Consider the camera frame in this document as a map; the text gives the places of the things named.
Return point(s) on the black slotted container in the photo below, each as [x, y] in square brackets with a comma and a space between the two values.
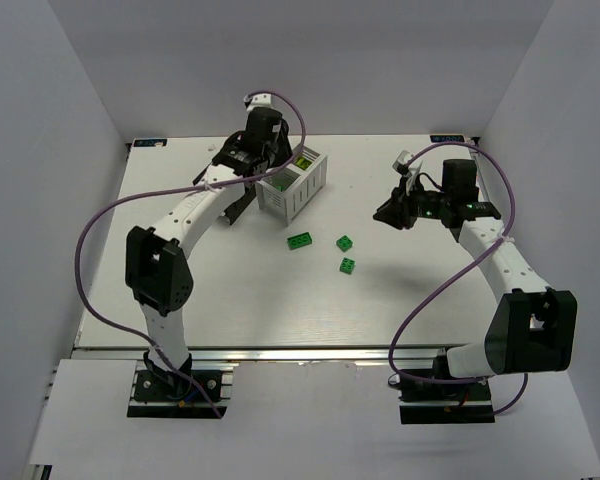
[231, 163]

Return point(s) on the aluminium table front rail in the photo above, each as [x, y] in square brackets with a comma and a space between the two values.
[244, 354]

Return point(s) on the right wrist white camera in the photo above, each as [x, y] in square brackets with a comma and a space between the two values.
[405, 162]

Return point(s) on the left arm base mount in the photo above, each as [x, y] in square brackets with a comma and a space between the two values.
[152, 398]

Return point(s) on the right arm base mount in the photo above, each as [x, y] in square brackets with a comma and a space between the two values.
[423, 403]

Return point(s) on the white slotted container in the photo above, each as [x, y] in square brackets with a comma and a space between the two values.
[303, 186]

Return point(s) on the green long lego brick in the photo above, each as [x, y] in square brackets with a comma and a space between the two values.
[299, 241]

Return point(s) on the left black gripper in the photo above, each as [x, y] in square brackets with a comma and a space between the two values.
[242, 201]

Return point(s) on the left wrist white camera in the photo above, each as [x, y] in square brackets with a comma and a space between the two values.
[253, 101]

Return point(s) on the blue corner label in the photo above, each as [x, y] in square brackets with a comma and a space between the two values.
[149, 143]
[444, 138]

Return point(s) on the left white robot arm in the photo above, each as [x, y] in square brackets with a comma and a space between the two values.
[157, 269]

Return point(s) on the green square lego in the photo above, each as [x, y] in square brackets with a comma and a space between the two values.
[344, 243]
[347, 265]

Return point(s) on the left blue corner label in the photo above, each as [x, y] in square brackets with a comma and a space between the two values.
[149, 143]

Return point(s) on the wrist white camera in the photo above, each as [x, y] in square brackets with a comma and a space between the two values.
[405, 162]
[253, 101]

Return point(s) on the right blue corner label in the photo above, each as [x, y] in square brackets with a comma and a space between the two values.
[444, 138]

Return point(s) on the lime and green lego stack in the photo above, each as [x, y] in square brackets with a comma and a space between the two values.
[303, 163]

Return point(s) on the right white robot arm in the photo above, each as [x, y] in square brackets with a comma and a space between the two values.
[533, 327]

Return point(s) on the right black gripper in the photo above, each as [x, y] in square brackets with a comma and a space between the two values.
[408, 209]

